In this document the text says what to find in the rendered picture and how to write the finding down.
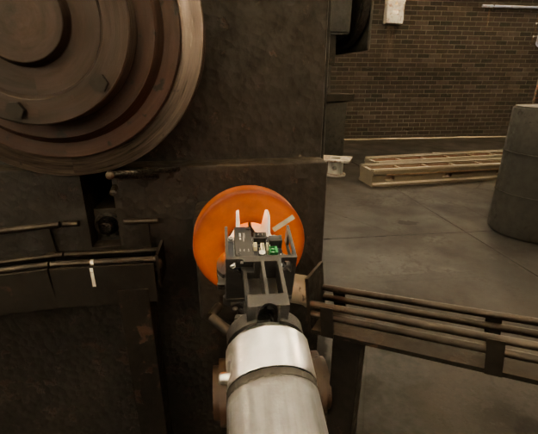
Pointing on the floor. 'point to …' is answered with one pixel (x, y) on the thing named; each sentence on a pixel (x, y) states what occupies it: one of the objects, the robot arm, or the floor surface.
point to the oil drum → (528, 177)
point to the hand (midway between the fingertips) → (249, 228)
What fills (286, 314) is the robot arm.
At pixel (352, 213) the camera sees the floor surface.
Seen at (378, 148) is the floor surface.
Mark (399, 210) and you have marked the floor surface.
